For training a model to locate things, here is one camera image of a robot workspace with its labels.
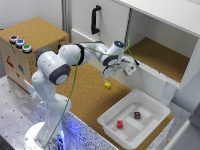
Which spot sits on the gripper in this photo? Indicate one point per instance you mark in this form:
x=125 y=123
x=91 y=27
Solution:
x=128 y=69

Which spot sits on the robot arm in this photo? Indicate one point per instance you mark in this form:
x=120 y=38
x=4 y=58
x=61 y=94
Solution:
x=50 y=63

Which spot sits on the yellow block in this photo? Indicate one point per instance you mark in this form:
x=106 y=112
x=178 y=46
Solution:
x=107 y=85

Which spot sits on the purple block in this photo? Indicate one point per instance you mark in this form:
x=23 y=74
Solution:
x=137 y=115

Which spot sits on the pink block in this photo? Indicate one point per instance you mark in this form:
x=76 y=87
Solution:
x=119 y=124

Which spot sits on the white cabinet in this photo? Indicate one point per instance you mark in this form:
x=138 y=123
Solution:
x=160 y=53

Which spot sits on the white plastic box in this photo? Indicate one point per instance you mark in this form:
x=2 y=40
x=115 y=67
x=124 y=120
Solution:
x=150 y=110

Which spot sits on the white sliding door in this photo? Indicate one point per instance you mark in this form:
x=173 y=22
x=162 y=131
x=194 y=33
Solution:
x=113 y=23

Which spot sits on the green button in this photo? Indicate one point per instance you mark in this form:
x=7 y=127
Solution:
x=26 y=48

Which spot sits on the wooden drawer box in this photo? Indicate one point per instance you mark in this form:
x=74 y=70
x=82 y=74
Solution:
x=30 y=30

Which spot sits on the blue button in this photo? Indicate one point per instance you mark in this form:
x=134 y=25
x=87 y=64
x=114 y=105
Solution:
x=20 y=42

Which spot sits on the red button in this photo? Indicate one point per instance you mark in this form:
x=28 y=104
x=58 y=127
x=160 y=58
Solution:
x=13 y=39

